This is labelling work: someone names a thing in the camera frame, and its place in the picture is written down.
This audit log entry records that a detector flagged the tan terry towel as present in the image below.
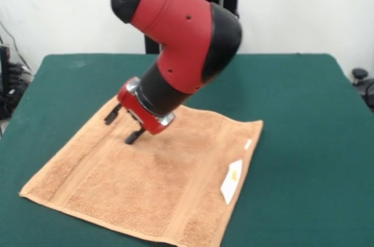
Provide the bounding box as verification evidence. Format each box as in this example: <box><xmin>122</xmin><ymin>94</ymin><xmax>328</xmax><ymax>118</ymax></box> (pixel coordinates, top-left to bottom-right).
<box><xmin>19</xmin><ymin>95</ymin><xmax>264</xmax><ymax>247</ymax></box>

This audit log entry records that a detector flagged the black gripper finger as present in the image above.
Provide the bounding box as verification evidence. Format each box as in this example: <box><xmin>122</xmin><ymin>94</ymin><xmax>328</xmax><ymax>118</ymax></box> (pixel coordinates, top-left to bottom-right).
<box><xmin>104</xmin><ymin>103</ymin><xmax>123</xmax><ymax>125</ymax></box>
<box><xmin>124</xmin><ymin>127</ymin><xmax>146</xmax><ymax>145</ymax></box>

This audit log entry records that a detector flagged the black office chair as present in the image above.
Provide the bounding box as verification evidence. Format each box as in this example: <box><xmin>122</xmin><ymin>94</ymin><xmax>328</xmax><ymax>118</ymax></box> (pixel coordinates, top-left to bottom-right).
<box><xmin>351</xmin><ymin>68</ymin><xmax>374</xmax><ymax>113</ymax></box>

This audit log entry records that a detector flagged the dark green table cloth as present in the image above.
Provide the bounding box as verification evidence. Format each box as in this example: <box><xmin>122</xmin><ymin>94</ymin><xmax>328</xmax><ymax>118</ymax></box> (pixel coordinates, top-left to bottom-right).
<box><xmin>0</xmin><ymin>53</ymin><xmax>374</xmax><ymax>247</ymax></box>

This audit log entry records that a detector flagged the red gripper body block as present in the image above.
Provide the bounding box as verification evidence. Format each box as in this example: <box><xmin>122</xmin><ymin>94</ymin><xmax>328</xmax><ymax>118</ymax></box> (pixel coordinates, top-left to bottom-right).
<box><xmin>116</xmin><ymin>76</ymin><xmax>176</xmax><ymax>137</ymax></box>

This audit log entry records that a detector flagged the black equipment box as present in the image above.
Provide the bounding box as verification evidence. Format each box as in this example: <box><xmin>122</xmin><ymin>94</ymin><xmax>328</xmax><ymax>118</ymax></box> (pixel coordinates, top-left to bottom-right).
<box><xmin>0</xmin><ymin>44</ymin><xmax>12</xmax><ymax>96</ymax></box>

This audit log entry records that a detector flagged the grey wall cable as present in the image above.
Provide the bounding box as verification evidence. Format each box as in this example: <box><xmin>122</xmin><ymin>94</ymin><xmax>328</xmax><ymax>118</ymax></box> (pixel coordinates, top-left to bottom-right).
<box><xmin>0</xmin><ymin>20</ymin><xmax>33</xmax><ymax>72</ymax></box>

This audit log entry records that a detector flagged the black cable bundle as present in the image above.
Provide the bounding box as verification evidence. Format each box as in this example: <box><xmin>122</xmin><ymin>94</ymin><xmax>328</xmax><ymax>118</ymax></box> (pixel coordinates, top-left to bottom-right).
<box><xmin>0</xmin><ymin>62</ymin><xmax>33</xmax><ymax>121</ymax></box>

